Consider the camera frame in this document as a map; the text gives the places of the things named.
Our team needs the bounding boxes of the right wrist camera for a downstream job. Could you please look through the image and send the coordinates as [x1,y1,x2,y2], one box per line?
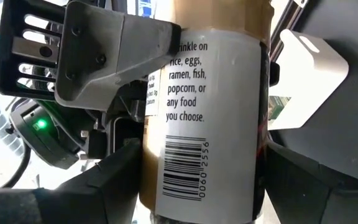
[9,98,85,170]

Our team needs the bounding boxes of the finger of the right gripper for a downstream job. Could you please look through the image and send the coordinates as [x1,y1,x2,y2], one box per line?
[53,0,182,112]
[268,61,281,88]

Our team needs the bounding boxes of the furikake jar with gold lid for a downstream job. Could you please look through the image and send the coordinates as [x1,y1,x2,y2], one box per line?
[138,0,275,224]

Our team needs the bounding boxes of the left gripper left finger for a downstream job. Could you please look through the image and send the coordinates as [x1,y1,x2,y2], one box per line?
[0,138,144,224]

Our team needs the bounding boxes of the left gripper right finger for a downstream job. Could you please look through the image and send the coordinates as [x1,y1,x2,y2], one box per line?
[263,139,358,224]

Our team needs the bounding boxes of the white plastic bin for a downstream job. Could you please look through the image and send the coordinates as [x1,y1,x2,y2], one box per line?
[267,29,350,131]

